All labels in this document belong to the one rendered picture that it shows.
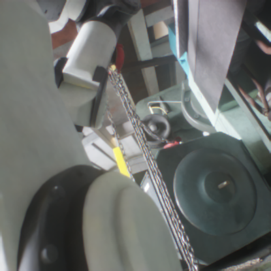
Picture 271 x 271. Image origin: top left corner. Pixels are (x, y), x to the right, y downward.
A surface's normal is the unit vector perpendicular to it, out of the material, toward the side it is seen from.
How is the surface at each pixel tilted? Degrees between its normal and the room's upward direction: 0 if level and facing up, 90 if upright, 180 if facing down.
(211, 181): 90
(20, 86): 90
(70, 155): 90
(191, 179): 87
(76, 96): 79
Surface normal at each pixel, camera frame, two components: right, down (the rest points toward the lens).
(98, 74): 0.23, -0.45
